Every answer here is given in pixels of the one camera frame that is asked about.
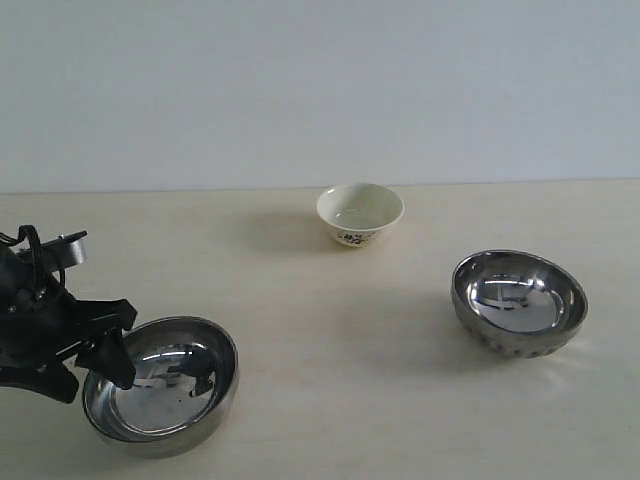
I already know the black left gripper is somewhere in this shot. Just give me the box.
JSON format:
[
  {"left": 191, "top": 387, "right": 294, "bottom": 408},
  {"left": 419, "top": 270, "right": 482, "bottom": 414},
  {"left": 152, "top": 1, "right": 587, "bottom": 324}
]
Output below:
[{"left": 1, "top": 281, "right": 137, "bottom": 403}]

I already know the smooth steel bowl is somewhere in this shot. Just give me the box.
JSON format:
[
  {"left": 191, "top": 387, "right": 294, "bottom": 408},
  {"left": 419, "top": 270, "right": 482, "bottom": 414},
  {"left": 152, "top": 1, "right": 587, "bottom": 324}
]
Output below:
[{"left": 82, "top": 316, "right": 240, "bottom": 459}]

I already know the cream floral ceramic bowl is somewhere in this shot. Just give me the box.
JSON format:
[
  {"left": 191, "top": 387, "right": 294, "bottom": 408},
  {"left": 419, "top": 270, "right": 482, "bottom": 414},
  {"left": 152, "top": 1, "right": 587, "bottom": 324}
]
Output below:
[{"left": 316, "top": 183, "right": 405, "bottom": 248}]

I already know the ribbed steel bowl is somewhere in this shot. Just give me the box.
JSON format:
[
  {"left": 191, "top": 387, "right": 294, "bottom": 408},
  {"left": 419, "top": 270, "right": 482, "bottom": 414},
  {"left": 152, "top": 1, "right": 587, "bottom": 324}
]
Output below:
[{"left": 450, "top": 249, "right": 588, "bottom": 359}]

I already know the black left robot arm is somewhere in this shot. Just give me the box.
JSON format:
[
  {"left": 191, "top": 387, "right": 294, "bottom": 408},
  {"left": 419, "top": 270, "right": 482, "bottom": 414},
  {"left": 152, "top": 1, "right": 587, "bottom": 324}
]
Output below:
[{"left": 1, "top": 247, "right": 137, "bottom": 404}]

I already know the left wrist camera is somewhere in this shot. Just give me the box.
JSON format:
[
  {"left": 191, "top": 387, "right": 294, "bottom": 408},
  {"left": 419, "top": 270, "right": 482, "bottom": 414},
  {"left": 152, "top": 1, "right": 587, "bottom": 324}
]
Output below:
[{"left": 42, "top": 231, "right": 87, "bottom": 273}]

